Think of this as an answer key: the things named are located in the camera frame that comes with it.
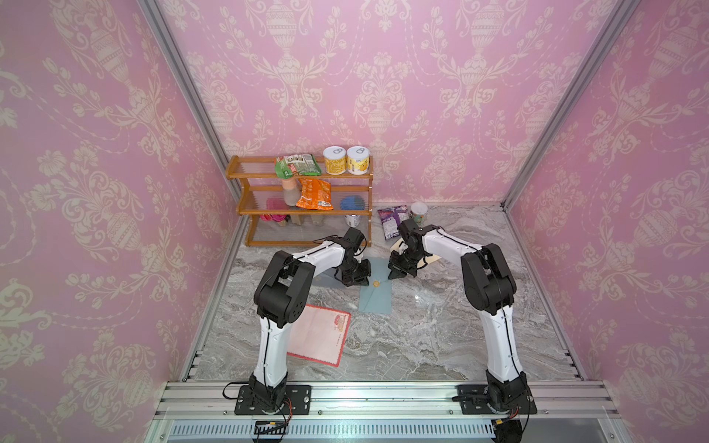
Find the orange snack bag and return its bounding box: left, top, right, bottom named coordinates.
left=295, top=178, right=334, bottom=210

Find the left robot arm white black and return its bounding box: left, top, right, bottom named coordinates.
left=247, top=227, right=371, bottom=413

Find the green snack bag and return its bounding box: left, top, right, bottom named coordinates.
left=274, top=153, right=322, bottom=180

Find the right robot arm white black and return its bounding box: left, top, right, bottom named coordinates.
left=388, top=220, right=537, bottom=415

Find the beige bottle on shelf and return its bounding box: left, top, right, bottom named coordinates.
left=282, top=177, right=301, bottom=207

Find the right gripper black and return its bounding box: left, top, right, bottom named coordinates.
left=387, top=248, right=425, bottom=278

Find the aluminium front rail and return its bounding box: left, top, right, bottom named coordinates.
left=154, top=380, right=620, bottom=420

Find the green instant noodle cup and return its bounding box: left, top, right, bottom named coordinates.
left=410, top=201, right=428, bottom=226

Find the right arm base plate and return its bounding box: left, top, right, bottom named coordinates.
left=452, top=385, right=538, bottom=416

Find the teal blue envelope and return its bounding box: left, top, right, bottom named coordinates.
left=358, top=258, right=393, bottom=315

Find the pink item on shelf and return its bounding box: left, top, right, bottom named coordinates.
left=260, top=198, right=289, bottom=226

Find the dark grey envelope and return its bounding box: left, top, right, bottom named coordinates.
left=312, top=269, right=346, bottom=290

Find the purple snack bag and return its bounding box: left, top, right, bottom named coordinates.
left=378, top=205, right=409, bottom=240

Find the yellow can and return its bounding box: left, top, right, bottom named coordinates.
left=323, top=146, right=347, bottom=175
left=346, top=146, right=370, bottom=175

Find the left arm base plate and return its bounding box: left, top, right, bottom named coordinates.
left=234, top=384, right=312, bottom=416

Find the right yellow can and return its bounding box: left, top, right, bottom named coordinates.
left=346, top=146, right=370, bottom=175

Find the left yellow can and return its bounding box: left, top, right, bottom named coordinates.
left=323, top=146, right=347, bottom=175

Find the blue lid cup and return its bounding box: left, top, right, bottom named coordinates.
left=340, top=195, right=366, bottom=228

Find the wooden three-tier shelf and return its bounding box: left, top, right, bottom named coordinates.
left=225, top=156, right=374, bottom=248

